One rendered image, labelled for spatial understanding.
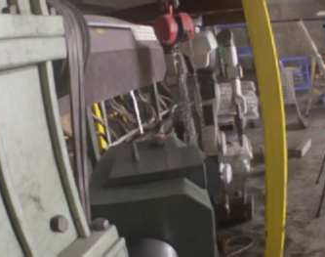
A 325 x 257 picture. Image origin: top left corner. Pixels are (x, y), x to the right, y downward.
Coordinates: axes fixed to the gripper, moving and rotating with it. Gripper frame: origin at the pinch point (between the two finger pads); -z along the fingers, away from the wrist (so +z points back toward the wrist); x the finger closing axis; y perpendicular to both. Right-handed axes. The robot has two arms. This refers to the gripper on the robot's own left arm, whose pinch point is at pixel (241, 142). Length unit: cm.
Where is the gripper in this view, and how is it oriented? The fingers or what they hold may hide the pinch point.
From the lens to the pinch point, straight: 235.8
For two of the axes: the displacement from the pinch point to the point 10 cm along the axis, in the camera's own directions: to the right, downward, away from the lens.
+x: -3.1, 0.2, -9.5
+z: -1.0, -9.9, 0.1
